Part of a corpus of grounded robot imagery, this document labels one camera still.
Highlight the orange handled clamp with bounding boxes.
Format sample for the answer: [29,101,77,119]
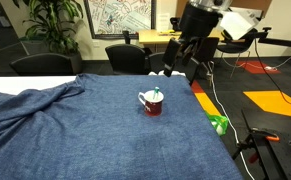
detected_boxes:
[250,127,281,142]

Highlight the green and white dry-erase marker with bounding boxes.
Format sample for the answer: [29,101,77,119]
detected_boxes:
[152,86,161,101]

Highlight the white paper sheet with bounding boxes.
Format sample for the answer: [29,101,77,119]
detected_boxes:
[157,12,171,33]

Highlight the long white cable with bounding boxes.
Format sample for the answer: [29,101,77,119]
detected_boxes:
[210,61,257,180]

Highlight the red and white mug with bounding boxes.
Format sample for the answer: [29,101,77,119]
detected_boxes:
[137,89,165,117]

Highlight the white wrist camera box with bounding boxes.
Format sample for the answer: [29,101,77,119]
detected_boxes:
[219,10,257,41]

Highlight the light wooden table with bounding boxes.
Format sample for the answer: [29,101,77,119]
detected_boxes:
[138,29,246,53]

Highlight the yellow flat item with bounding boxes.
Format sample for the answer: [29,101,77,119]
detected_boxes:
[157,30,176,36]

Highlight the grey plant pot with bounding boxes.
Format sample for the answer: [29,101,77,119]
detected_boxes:
[66,52,84,75]

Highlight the green potted plant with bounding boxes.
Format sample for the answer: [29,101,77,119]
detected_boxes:
[12,0,85,56]

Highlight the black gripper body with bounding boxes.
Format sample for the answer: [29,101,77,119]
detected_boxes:
[179,3,220,44]

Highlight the green plastic bag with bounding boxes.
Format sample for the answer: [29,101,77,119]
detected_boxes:
[204,110,230,137]

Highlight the framed colouring poster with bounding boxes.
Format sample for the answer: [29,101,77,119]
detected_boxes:
[83,0,157,40]

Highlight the black tripod stand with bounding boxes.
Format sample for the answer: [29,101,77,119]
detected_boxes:
[231,109,289,180]

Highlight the black upright post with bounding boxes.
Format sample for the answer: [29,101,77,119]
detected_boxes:
[122,30,132,45]

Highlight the blue knitted cloth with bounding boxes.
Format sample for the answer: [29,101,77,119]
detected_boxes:
[0,73,245,180]

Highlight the long black cable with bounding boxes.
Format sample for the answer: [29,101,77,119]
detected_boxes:
[253,38,291,110]

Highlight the white power adapter with cable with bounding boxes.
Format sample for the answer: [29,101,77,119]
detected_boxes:
[264,48,291,72]

